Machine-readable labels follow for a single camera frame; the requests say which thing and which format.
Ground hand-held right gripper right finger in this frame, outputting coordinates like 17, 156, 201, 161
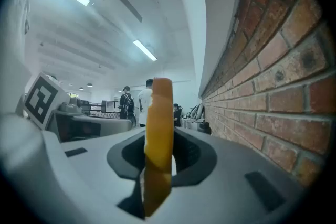
156, 127, 312, 224

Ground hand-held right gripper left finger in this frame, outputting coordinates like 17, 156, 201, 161
0, 112, 146, 224

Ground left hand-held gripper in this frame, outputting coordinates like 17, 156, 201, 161
15, 72, 135, 144

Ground golden-brown slice of bread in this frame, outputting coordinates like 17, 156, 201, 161
143, 77, 174, 218

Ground black bag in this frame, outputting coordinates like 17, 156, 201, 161
198, 121, 212, 136

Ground black-framed shelf unit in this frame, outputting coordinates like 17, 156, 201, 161
101, 100, 121, 114

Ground ceiling air vent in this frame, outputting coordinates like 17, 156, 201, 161
112, 0, 143, 23

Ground white equipment with cables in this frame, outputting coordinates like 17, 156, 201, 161
183, 103, 206, 129

